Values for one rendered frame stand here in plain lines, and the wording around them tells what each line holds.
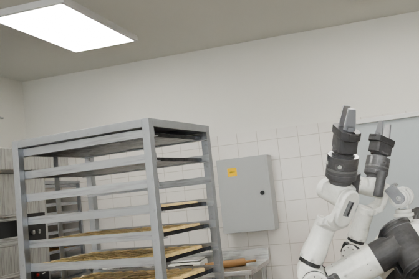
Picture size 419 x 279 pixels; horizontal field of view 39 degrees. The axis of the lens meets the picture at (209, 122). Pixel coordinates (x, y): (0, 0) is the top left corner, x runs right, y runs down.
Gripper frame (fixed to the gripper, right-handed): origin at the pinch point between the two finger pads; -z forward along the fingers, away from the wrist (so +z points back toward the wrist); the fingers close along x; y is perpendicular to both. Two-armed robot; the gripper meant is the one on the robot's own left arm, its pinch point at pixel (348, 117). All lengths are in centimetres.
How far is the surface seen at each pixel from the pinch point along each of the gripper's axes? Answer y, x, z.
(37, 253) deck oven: -146, 284, 191
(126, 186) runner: -63, 44, 40
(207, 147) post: -32, 78, 34
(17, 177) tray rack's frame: -107, 67, 46
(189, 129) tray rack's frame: -40, 69, 24
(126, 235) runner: -62, 39, 56
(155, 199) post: -52, 34, 40
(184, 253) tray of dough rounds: -41, 45, 66
